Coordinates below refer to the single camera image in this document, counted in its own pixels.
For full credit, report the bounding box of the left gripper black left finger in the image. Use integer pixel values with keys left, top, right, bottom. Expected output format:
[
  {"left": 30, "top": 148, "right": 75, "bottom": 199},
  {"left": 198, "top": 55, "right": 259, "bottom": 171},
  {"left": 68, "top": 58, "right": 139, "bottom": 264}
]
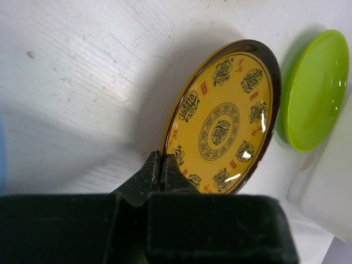
[{"left": 112, "top": 151, "right": 161, "bottom": 207}]

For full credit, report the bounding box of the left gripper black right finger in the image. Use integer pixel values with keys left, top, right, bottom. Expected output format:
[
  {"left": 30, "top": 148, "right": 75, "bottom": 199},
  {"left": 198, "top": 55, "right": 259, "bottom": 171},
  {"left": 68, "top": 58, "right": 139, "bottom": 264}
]
[{"left": 145, "top": 155, "right": 299, "bottom": 263}]

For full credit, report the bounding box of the yellow patterned plate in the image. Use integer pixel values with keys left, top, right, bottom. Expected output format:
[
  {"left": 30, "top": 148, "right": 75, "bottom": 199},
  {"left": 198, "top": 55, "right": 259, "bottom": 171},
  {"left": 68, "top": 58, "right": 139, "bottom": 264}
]
[{"left": 162, "top": 39, "right": 282, "bottom": 194}]

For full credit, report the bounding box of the white plastic bin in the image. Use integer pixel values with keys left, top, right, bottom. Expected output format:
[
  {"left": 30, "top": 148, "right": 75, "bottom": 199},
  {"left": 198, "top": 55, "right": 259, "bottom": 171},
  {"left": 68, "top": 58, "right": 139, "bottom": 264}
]
[{"left": 288, "top": 96, "right": 351, "bottom": 244}]

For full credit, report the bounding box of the light blue round plate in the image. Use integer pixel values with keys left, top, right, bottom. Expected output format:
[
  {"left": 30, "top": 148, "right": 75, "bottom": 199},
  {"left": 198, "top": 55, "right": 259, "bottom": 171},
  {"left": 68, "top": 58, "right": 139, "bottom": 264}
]
[{"left": 0, "top": 120, "right": 7, "bottom": 195}]

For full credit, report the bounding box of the green round plate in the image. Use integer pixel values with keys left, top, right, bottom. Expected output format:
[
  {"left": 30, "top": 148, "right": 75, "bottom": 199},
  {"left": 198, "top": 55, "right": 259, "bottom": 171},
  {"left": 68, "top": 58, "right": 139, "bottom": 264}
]
[{"left": 277, "top": 29, "right": 350, "bottom": 152}]

